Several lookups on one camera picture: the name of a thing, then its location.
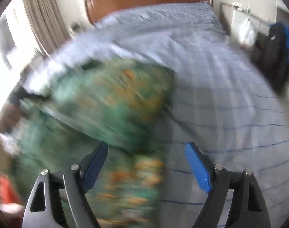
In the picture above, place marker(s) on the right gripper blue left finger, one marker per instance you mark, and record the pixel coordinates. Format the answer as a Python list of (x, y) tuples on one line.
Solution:
[(91, 166)]

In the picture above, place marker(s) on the green floral padded jacket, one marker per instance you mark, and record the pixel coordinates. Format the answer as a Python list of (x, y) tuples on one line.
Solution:
[(118, 102)]

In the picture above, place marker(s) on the black and blue hanging clothes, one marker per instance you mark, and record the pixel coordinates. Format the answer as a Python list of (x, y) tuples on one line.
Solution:
[(271, 56)]

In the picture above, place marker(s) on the white bedside cabinet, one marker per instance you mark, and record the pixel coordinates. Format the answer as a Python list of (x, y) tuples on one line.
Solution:
[(232, 18)]

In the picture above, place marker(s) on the beige window curtain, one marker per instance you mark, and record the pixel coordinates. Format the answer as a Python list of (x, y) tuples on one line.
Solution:
[(47, 25)]

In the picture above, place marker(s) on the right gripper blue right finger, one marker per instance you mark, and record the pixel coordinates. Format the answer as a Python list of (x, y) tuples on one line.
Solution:
[(201, 166)]

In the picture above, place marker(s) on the blue checked bed duvet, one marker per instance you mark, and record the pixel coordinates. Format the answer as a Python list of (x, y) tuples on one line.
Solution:
[(221, 101)]

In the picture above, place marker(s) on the orange knitted garment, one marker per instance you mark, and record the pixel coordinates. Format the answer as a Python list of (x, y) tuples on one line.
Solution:
[(8, 194)]

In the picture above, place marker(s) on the white plastic bag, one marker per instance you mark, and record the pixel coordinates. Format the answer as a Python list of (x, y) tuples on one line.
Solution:
[(247, 35)]

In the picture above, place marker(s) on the small white desk fan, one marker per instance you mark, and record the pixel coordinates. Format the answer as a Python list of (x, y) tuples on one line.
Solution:
[(74, 29)]

